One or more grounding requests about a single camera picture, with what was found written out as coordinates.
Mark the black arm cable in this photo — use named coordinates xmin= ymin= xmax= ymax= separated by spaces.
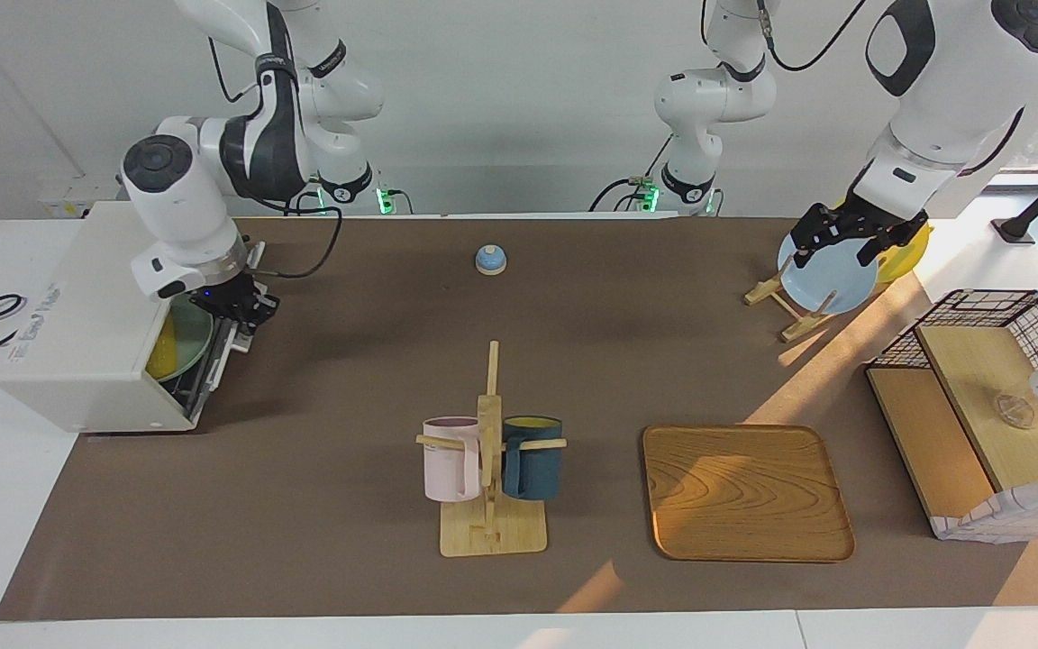
xmin=208 ymin=36 xmax=346 ymax=279
xmin=758 ymin=0 xmax=871 ymax=73

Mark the pale green plate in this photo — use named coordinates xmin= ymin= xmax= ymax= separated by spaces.
xmin=148 ymin=302 xmax=215 ymax=383

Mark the light blue plate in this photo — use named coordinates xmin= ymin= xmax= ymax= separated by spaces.
xmin=778 ymin=230 xmax=880 ymax=315

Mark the black base cable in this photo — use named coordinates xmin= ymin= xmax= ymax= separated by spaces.
xmin=588 ymin=135 xmax=675 ymax=214

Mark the wire basket wooden shelf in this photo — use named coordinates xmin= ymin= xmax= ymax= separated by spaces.
xmin=866 ymin=289 xmax=1038 ymax=542

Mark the oven door with glass window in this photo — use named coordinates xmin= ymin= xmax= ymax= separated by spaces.
xmin=168 ymin=311 xmax=254 ymax=426

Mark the pink mug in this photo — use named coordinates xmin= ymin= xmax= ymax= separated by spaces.
xmin=423 ymin=416 xmax=484 ymax=503

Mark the clear glass object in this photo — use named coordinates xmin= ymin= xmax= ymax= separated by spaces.
xmin=992 ymin=392 xmax=1036 ymax=429

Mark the wooden tray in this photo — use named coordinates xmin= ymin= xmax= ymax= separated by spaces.
xmin=642 ymin=425 xmax=856 ymax=563

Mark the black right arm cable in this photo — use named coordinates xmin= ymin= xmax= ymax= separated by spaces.
xmin=208 ymin=36 xmax=346 ymax=279

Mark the wooden mug rack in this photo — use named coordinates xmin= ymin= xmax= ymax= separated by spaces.
xmin=417 ymin=341 xmax=568 ymax=558

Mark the white toaster oven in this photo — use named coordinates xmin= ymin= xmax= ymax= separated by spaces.
xmin=0 ymin=200 xmax=254 ymax=434

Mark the yellow plate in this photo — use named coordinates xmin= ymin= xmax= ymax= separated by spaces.
xmin=875 ymin=221 xmax=934 ymax=285

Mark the brown table mat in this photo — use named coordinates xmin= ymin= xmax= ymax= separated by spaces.
xmin=0 ymin=216 xmax=1038 ymax=623

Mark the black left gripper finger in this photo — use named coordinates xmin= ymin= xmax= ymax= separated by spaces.
xmin=793 ymin=204 xmax=846 ymax=270
xmin=857 ymin=215 xmax=931 ymax=268

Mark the wooden dish rack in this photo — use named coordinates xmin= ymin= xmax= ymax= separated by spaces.
xmin=744 ymin=270 xmax=840 ymax=343

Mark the dark blue mug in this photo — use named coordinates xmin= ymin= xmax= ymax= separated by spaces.
xmin=501 ymin=416 xmax=564 ymax=502

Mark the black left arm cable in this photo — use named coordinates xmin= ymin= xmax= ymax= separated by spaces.
xmin=758 ymin=0 xmax=871 ymax=73

